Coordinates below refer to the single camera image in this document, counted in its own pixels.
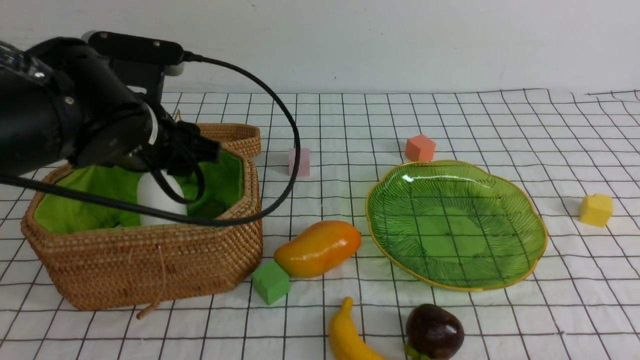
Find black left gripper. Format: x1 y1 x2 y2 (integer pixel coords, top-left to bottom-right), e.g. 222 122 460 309
30 37 222 177

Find white toy radish green leaves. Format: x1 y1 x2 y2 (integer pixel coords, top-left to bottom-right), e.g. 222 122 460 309
136 170 188 226

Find orange yellow toy mango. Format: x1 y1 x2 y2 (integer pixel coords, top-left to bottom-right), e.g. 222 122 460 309
273 219 362 279

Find yellow toy banana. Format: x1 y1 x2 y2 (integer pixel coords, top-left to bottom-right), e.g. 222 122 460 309
327 296 384 360

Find dark purple toy mangosteen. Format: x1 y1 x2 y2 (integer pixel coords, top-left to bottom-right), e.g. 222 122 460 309
404 303 466 360

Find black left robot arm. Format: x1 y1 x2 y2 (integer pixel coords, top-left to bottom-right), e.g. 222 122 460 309
0 38 222 176

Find woven rattan basket green lining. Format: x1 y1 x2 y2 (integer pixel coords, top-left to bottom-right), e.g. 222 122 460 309
21 145 264 321

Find woven rattan basket lid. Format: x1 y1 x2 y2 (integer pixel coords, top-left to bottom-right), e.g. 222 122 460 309
187 121 262 158

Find pink foam cube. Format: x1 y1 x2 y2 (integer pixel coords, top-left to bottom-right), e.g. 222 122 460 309
288 148 311 178

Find green foam cube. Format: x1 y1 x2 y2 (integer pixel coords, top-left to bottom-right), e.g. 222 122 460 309
251 259 291 306

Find orange foam cube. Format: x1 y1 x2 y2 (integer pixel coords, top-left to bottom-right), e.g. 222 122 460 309
404 134 437 162

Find green glass leaf plate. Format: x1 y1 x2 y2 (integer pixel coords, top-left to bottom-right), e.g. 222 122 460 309
365 160 549 292

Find white black grid tablecloth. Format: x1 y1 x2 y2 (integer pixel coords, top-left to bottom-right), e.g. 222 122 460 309
0 89 640 360

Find yellow foam cube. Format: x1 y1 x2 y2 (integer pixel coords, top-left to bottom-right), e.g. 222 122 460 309
578 193 613 228

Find left wrist camera black silver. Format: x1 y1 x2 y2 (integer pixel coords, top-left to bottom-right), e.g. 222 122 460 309
81 30 185 103

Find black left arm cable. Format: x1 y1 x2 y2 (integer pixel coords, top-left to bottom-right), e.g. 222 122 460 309
0 52 302 228

